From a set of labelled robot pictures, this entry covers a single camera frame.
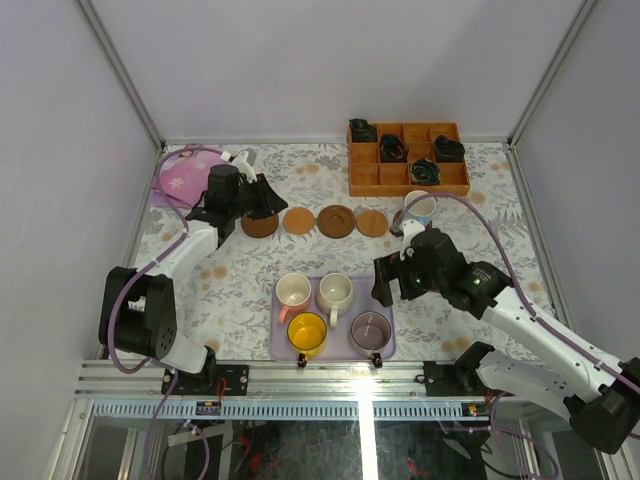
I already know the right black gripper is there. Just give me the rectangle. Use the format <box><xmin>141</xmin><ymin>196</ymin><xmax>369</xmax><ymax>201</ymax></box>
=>
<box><xmin>370</xmin><ymin>249</ymin><xmax>445</xmax><ymax>307</ymax></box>

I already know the dark wooden coaster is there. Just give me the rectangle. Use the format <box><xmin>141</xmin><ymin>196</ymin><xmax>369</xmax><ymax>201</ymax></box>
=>
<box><xmin>317</xmin><ymin>205</ymin><xmax>356</xmax><ymax>239</ymax></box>
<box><xmin>241</xmin><ymin>215</ymin><xmax>279</xmax><ymax>238</ymax></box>
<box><xmin>390</xmin><ymin>209</ymin><xmax>404</xmax><ymax>237</ymax></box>

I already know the light wooden coaster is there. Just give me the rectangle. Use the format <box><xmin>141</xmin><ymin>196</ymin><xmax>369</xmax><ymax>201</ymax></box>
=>
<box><xmin>356</xmin><ymin>210</ymin><xmax>389</xmax><ymax>238</ymax></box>
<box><xmin>283</xmin><ymin>207</ymin><xmax>315</xmax><ymax>235</ymax></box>

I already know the light blue cup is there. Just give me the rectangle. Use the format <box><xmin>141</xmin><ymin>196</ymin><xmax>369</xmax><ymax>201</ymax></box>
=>
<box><xmin>403</xmin><ymin>190</ymin><xmax>437</xmax><ymax>227</ymax></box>

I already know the purple grey cup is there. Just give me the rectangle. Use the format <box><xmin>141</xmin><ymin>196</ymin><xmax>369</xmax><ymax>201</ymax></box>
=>
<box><xmin>350</xmin><ymin>311</ymin><xmax>392</xmax><ymax>369</ymax></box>

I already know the beige speckled cup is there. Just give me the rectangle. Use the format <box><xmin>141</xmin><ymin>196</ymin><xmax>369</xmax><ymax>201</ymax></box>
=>
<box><xmin>316</xmin><ymin>273</ymin><xmax>354</xmax><ymax>327</ymax></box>

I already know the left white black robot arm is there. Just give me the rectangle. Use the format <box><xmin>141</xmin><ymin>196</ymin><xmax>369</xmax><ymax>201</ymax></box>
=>
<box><xmin>98</xmin><ymin>164</ymin><xmax>288</xmax><ymax>395</ymax></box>

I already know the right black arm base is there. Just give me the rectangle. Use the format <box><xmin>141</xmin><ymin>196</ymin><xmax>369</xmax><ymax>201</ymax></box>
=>
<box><xmin>413</xmin><ymin>342</ymin><xmax>497</xmax><ymax>398</ymax></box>

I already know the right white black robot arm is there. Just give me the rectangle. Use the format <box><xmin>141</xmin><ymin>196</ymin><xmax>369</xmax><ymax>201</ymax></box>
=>
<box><xmin>371</xmin><ymin>228</ymin><xmax>639</xmax><ymax>454</ymax></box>

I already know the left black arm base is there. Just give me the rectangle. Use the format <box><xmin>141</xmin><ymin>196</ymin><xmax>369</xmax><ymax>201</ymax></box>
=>
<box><xmin>171</xmin><ymin>347</ymin><xmax>250</xmax><ymax>397</ymax></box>

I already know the pink cup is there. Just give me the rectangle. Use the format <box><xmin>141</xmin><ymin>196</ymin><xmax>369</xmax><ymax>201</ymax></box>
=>
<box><xmin>275</xmin><ymin>273</ymin><xmax>312</xmax><ymax>323</ymax></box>

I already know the yellow cup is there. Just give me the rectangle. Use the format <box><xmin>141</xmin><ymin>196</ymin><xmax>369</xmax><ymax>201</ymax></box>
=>
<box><xmin>287</xmin><ymin>312</ymin><xmax>328</xmax><ymax>369</ymax></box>

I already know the pink folded cloth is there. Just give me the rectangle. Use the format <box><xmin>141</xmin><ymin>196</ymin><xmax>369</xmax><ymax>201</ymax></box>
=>
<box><xmin>151</xmin><ymin>150</ymin><xmax>224</xmax><ymax>209</ymax></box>

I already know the black rolled item green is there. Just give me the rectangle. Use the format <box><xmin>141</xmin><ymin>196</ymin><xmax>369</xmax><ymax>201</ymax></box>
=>
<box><xmin>409</xmin><ymin>158</ymin><xmax>441</xmax><ymax>186</ymax></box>

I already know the black rolled item right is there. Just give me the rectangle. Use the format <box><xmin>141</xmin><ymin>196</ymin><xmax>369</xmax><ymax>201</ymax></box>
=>
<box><xmin>434</xmin><ymin>135</ymin><xmax>465</xmax><ymax>163</ymax></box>

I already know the black rolled item orange trim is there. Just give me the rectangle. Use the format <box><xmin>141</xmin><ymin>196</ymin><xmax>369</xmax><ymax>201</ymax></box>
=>
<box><xmin>379</xmin><ymin>133</ymin><xmax>408</xmax><ymax>163</ymax></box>

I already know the lilac plastic tray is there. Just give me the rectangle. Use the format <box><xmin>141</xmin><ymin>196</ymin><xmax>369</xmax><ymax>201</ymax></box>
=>
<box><xmin>268</xmin><ymin>275</ymin><xmax>396</xmax><ymax>364</ymax></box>

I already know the black rolled item top left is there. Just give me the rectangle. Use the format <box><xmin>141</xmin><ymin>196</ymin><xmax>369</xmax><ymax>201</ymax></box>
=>
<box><xmin>349</xmin><ymin>118</ymin><xmax>377</xmax><ymax>143</ymax></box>

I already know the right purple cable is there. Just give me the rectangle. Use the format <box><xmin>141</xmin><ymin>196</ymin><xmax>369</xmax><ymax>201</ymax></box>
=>
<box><xmin>402</xmin><ymin>192</ymin><xmax>640</xmax><ymax>480</ymax></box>

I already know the blue slotted cable duct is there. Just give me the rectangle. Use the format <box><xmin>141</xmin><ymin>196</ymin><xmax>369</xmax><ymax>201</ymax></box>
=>
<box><xmin>93</xmin><ymin>399</ymin><xmax>489</xmax><ymax>421</ymax></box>

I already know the aluminium front rail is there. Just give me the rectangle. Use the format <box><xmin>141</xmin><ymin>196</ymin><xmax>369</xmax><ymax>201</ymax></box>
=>
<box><xmin>74</xmin><ymin>358</ymin><xmax>612</xmax><ymax>401</ymax></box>

